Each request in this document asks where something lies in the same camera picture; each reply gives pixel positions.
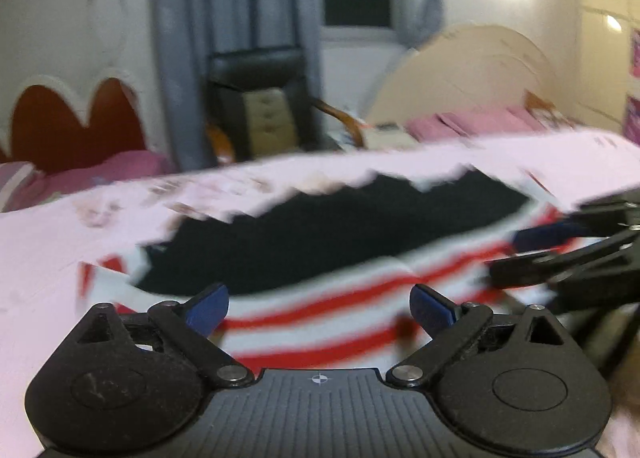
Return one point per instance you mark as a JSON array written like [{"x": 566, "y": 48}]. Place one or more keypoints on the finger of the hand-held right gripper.
[
  {"x": 545, "y": 234},
  {"x": 550, "y": 263}
]

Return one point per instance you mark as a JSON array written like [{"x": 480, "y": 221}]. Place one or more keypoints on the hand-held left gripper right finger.
[{"x": 431, "y": 307}]

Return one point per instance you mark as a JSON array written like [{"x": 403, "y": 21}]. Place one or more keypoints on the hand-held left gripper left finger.
[{"x": 207, "y": 309}]

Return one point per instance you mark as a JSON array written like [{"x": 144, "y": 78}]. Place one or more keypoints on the striped knit sweater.
[{"x": 325, "y": 228}]

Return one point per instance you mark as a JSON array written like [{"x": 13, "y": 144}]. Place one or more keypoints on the orange patterned cloth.
[{"x": 545, "y": 111}]

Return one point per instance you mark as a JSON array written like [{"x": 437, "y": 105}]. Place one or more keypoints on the plain pink pillow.
[{"x": 475, "y": 121}]

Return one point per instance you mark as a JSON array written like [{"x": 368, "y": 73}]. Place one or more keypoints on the floral pink bed sheet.
[{"x": 45, "y": 258}]

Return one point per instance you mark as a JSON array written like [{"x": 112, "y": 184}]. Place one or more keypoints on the cream round headboard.
[{"x": 465, "y": 73}]

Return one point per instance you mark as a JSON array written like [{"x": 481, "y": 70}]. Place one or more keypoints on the cream wardrobe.
[{"x": 607, "y": 38}]

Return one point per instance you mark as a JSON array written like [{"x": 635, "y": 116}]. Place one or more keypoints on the black office chair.
[{"x": 265, "y": 103}]

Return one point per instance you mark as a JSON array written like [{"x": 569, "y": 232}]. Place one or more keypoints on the striped pink pillow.
[{"x": 20, "y": 183}]

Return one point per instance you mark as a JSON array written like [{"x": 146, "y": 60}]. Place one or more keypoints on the red heart-shaped headboard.
[{"x": 70, "y": 123}]

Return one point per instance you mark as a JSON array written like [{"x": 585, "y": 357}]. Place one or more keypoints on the wide grey-blue curtain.
[{"x": 225, "y": 13}]

